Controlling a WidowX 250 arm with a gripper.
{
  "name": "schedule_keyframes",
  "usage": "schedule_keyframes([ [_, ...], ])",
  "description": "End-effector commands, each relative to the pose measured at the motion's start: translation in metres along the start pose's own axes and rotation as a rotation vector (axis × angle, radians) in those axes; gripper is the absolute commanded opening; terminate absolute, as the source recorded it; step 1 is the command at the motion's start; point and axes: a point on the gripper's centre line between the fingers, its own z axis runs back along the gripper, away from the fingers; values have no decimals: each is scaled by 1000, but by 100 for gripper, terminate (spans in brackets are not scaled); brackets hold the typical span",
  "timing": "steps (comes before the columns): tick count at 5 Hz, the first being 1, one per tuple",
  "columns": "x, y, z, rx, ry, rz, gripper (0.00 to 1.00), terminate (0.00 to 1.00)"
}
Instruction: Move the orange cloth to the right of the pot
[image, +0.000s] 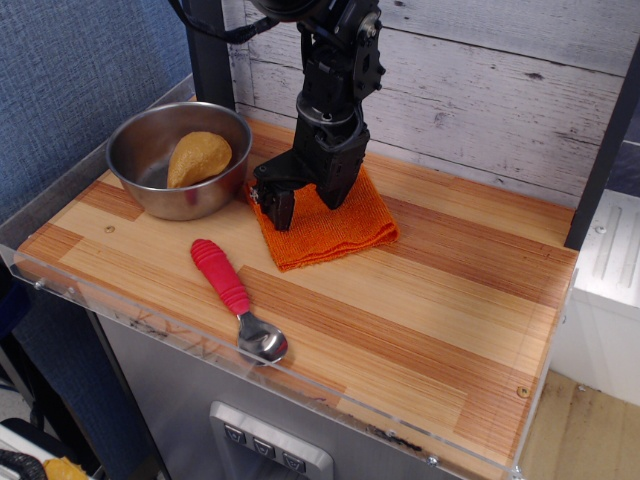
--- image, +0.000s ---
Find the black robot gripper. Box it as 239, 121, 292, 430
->
254, 112, 370, 231

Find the orange cloth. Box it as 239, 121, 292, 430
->
245, 170, 400, 272

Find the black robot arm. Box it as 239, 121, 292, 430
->
254, 1, 386, 231

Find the stainless steel pot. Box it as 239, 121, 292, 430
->
106, 102, 252, 221

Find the tan plastic pear toy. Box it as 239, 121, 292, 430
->
167, 131, 232, 189

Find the stainless steel toy cabinet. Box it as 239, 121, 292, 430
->
94, 312, 471, 480

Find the silver button control panel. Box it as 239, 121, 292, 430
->
209, 401, 334, 480

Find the clear acrylic table guard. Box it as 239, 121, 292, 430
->
0, 74, 581, 480

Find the white ribbed side appliance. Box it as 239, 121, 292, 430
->
550, 190, 639, 405

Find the black yellow object on floor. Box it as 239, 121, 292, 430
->
1, 418, 91, 479

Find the red handled metal spoon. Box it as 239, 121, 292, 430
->
190, 239, 288, 363

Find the black vertical frame post left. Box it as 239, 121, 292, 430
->
182, 0, 235, 110

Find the black vertical frame post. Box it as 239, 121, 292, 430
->
182, 0, 235, 110
564, 43, 639, 251

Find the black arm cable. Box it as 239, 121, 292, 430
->
167, 0, 281, 46

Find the black vertical frame post right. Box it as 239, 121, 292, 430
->
564, 43, 639, 251

